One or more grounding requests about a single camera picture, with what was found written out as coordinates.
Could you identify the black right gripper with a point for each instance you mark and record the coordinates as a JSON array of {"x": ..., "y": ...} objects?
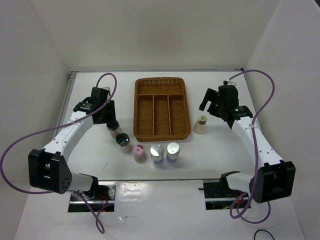
[{"x": 211, "y": 95}]

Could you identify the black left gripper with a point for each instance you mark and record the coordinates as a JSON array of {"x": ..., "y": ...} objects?
[{"x": 111, "y": 116}]

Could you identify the black-capped brown spice bottle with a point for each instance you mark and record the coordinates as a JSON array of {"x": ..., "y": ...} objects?
[{"x": 114, "y": 128}]

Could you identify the green-capped white spice bottle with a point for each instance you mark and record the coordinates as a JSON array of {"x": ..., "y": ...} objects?
[{"x": 200, "y": 125}]

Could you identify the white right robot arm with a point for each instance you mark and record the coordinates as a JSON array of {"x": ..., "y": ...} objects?
[{"x": 275, "y": 177}]

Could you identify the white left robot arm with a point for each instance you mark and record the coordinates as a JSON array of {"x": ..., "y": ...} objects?
[{"x": 48, "y": 168}]

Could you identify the black-capped white spice bottle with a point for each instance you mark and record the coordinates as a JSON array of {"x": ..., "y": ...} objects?
[{"x": 123, "y": 141}]

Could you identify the pink-capped spice bottle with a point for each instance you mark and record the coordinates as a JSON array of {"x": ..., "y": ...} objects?
[{"x": 140, "y": 155}]

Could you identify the brown wicker cutlery tray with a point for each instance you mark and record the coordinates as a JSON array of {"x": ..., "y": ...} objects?
[{"x": 161, "y": 111}]

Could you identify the silver-capped blue label shaker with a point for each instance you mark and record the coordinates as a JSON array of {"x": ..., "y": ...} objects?
[{"x": 157, "y": 154}]

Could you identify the silver-capped blue shaker right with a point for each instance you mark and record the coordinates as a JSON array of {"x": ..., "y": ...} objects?
[{"x": 172, "y": 153}]

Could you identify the aluminium table edge rail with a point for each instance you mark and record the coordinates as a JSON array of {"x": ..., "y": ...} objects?
[{"x": 66, "y": 99}]

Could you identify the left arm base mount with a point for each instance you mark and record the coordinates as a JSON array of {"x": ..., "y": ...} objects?
[{"x": 104, "y": 202}]

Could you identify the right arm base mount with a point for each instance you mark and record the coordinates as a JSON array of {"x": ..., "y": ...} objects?
[{"x": 215, "y": 197}]

